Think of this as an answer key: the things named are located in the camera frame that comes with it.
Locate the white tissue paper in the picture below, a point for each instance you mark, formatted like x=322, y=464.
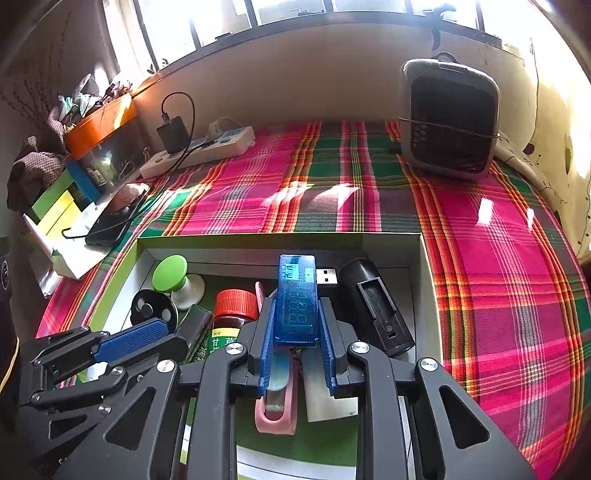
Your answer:
x=78, y=263

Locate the black rectangular device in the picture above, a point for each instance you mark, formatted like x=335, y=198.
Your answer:
x=378, y=304

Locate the green yellow box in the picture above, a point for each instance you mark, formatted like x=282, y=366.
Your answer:
x=55, y=203

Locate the clear plastic container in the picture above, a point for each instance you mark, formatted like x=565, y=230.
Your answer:
x=111, y=157

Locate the brown bottle red cap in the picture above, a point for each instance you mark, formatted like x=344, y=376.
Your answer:
x=233, y=309

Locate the pile of plastic bags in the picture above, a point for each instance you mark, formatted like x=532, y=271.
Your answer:
x=83, y=101

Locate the black power adapter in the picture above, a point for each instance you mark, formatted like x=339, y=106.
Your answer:
x=171, y=134

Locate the black smartphone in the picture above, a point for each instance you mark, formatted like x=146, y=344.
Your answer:
x=111, y=226

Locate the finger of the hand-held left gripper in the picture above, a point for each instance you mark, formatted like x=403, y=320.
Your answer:
x=143, y=355
x=134, y=339

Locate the white power strip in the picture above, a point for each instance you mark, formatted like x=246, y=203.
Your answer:
x=221, y=145

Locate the green white knob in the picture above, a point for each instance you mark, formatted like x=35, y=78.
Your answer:
x=168, y=274

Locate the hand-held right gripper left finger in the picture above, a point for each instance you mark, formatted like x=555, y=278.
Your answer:
x=265, y=355

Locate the green cardboard box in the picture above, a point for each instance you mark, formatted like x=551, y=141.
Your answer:
x=429, y=300

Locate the brown checked cloth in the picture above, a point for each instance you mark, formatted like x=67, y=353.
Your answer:
x=34, y=170

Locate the heart print curtain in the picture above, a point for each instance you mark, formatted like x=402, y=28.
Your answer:
x=554, y=161

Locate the white wall charger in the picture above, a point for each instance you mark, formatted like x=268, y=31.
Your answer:
x=332, y=410

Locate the grey portable heater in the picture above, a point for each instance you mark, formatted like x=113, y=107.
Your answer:
x=448, y=120

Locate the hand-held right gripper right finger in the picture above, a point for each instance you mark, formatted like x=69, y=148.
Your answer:
x=328, y=364

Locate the black round disc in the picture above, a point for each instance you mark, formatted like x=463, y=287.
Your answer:
x=147, y=307

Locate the white plug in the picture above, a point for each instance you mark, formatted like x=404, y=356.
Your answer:
x=221, y=129

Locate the window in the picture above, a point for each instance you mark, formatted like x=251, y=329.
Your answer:
x=277, y=14

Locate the orange box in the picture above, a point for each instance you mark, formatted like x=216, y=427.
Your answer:
x=101, y=124

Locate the blue usb tester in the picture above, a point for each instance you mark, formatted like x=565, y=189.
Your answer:
x=295, y=300

